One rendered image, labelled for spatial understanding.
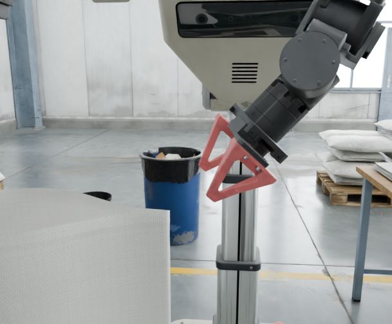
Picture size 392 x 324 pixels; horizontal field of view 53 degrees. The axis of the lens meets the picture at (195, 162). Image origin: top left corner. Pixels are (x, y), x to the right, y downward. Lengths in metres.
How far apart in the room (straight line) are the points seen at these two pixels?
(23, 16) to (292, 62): 9.04
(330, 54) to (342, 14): 0.09
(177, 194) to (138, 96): 6.14
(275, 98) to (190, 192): 2.33
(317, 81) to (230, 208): 0.74
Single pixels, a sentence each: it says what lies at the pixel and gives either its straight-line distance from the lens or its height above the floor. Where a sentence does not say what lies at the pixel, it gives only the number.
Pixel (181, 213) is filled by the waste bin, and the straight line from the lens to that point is 2.80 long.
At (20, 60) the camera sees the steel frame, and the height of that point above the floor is 1.48.
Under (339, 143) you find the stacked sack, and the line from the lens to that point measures 3.83.
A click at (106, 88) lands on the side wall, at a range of 8.91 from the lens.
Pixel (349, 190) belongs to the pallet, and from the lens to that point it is 3.95.
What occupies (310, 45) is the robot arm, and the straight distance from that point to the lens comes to 0.41.
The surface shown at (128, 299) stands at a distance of 0.60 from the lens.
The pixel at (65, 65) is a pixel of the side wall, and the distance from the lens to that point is 9.22.
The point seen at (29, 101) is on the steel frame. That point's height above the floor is 0.60.
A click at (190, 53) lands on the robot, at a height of 1.26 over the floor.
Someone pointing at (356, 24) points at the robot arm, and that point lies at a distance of 0.49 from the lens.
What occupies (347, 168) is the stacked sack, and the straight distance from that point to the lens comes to 3.85.
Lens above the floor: 1.22
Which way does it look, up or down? 13 degrees down
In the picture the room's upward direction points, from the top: straight up
